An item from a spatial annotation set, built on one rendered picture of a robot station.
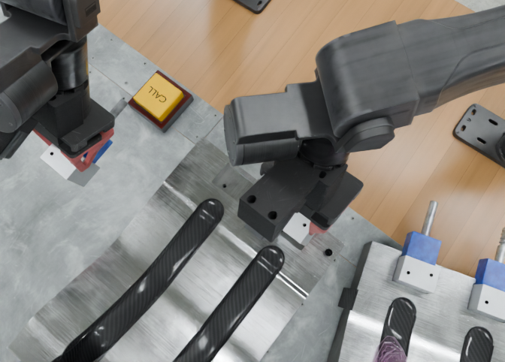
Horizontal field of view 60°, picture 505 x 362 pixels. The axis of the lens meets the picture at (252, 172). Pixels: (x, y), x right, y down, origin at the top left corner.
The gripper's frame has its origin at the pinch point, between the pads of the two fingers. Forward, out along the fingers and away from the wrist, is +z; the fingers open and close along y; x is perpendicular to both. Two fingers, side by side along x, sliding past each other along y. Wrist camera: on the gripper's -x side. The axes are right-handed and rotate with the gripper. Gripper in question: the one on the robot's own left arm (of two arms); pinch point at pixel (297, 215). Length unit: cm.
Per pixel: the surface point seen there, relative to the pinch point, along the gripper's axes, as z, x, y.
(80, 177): 2.7, -14.1, -26.2
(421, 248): 6.1, 11.6, 14.9
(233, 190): 6.9, 0.9, -11.4
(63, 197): 16.0, -14.7, -34.6
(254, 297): 10.1, -8.5, 1.1
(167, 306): 11.5, -16.9, -7.2
